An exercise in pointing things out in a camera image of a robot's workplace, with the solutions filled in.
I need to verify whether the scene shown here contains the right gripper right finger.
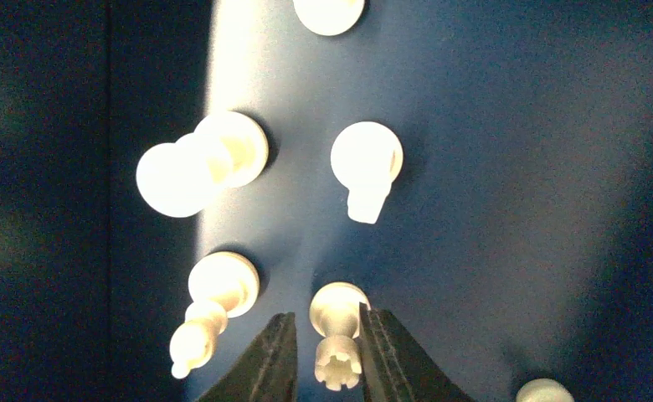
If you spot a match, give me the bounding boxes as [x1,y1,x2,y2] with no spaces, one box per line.
[359,303,473,402]

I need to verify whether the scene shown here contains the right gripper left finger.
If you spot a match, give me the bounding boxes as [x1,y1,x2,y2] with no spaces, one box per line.
[198,312,298,402]

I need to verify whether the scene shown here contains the white chess knight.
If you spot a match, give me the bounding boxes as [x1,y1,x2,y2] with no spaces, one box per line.
[330,121,404,224]

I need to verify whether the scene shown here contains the white chess rook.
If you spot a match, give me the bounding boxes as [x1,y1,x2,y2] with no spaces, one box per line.
[309,281,370,392]
[136,111,270,218]

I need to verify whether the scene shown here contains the dark blue tray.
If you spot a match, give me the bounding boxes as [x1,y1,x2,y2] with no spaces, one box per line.
[0,1,653,401]

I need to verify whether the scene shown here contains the white chess king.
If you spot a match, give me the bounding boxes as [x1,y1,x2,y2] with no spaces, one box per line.
[169,251,260,379]

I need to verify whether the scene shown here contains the white chess pawn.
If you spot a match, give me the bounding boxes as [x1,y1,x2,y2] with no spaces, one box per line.
[515,379,574,402]
[293,0,366,36]

